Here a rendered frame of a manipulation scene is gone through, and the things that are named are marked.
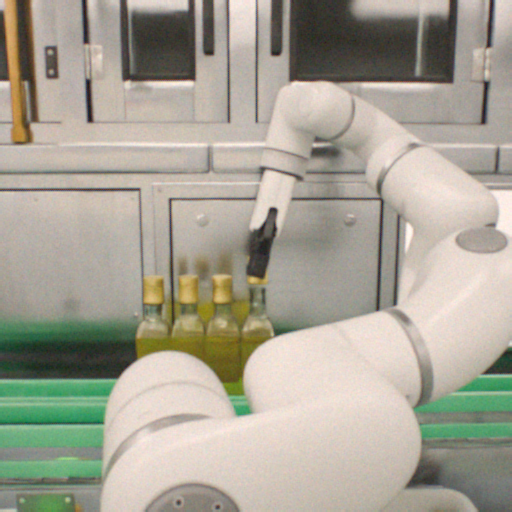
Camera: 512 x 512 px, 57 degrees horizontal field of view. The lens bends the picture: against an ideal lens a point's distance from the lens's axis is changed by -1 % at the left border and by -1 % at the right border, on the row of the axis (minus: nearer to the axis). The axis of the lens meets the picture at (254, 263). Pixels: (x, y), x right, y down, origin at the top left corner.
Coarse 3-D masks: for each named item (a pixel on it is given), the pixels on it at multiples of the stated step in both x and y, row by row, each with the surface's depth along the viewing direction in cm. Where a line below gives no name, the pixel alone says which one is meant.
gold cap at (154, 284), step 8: (144, 280) 78; (152, 280) 77; (160, 280) 78; (144, 288) 78; (152, 288) 78; (160, 288) 78; (144, 296) 79; (152, 296) 78; (160, 296) 78; (152, 304) 78
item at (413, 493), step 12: (408, 492) 73; (420, 492) 73; (432, 492) 73; (444, 492) 73; (456, 492) 73; (396, 504) 73; (408, 504) 73; (420, 504) 73; (432, 504) 73; (444, 504) 73; (456, 504) 73; (468, 504) 70
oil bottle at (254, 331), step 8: (248, 320) 79; (256, 320) 79; (264, 320) 79; (248, 328) 78; (256, 328) 78; (264, 328) 78; (272, 328) 79; (248, 336) 78; (256, 336) 78; (264, 336) 78; (272, 336) 78; (248, 344) 78; (256, 344) 78; (248, 352) 79
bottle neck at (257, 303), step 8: (256, 288) 81; (264, 288) 79; (248, 296) 80; (256, 296) 79; (264, 296) 79; (248, 304) 80; (256, 304) 79; (264, 304) 79; (256, 312) 79; (264, 312) 80
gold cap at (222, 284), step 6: (216, 276) 79; (222, 276) 79; (228, 276) 79; (216, 282) 78; (222, 282) 78; (228, 282) 79; (216, 288) 79; (222, 288) 78; (228, 288) 79; (216, 294) 79; (222, 294) 78; (228, 294) 79; (216, 300) 79; (222, 300) 79; (228, 300) 79
